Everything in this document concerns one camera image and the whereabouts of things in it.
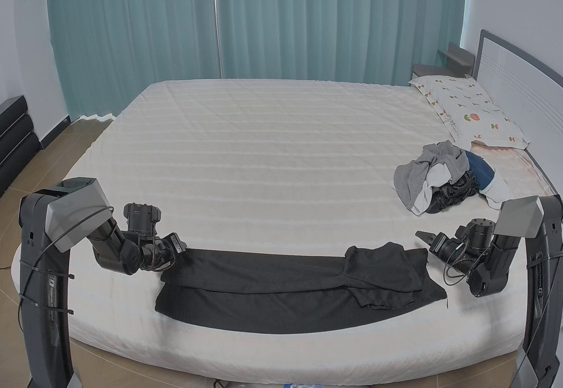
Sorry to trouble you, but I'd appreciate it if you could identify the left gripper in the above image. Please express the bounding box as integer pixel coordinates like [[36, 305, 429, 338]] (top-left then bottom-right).
[[157, 232, 185, 265]]

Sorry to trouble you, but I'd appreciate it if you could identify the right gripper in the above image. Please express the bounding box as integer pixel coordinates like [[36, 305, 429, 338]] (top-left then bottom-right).
[[415, 230, 458, 266]]

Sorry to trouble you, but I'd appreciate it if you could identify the black T-shirt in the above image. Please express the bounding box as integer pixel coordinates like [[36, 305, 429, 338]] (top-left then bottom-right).
[[155, 241, 449, 334]]

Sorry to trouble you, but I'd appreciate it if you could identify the pile of clothes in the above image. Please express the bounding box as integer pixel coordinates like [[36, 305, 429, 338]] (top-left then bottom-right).
[[393, 141, 513, 215]]

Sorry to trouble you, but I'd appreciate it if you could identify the bed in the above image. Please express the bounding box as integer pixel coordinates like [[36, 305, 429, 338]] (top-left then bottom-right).
[[11, 29, 563, 382]]

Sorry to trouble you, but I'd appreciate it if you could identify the white printed pillow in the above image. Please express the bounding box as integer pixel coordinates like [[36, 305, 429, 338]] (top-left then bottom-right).
[[408, 75, 531, 151]]

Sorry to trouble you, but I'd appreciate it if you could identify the grey bedside table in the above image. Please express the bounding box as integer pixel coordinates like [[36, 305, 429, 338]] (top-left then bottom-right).
[[412, 42, 476, 78]]

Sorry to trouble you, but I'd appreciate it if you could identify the black chest of drawers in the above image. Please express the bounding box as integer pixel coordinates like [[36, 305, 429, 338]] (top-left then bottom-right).
[[0, 96, 44, 198]]

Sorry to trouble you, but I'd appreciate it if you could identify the blue-green curtain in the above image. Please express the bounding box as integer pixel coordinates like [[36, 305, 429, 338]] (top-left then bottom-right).
[[215, 0, 467, 85], [48, 0, 223, 121]]

